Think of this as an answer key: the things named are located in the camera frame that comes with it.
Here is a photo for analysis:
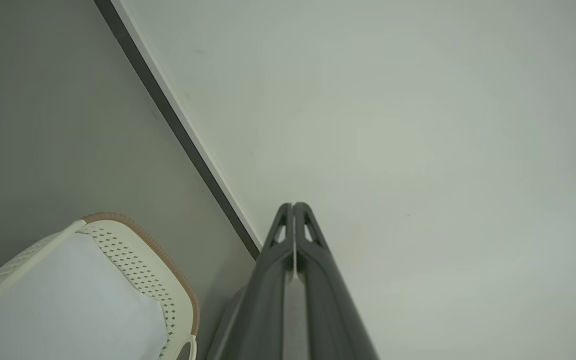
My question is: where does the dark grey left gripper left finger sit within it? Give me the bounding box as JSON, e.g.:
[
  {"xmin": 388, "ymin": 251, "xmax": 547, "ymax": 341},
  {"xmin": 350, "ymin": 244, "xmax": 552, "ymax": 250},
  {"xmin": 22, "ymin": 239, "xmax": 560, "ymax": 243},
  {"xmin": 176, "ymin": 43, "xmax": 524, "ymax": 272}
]
[{"xmin": 207, "ymin": 202, "xmax": 295, "ymax": 360}]

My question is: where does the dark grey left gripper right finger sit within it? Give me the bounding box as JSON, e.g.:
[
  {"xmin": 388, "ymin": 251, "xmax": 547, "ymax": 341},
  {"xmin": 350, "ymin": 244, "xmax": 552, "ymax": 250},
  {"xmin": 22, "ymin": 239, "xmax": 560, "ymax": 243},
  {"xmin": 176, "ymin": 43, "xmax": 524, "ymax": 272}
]
[{"xmin": 293, "ymin": 202, "xmax": 380, "ymax": 360}]

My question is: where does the white perforated laundry basket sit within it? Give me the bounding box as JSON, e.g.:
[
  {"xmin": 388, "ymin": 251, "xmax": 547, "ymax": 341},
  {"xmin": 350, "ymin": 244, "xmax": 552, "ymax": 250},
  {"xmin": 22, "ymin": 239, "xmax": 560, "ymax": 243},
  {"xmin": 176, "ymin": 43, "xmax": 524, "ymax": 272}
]
[{"xmin": 0, "ymin": 212, "xmax": 202, "ymax": 360}]

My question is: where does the white and black baseboard strip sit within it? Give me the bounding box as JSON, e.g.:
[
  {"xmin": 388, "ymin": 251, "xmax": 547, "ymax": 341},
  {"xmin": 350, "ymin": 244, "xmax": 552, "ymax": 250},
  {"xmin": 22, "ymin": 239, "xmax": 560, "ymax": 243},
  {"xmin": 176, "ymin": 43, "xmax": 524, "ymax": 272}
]
[{"xmin": 93, "ymin": 0, "xmax": 265, "ymax": 261}]

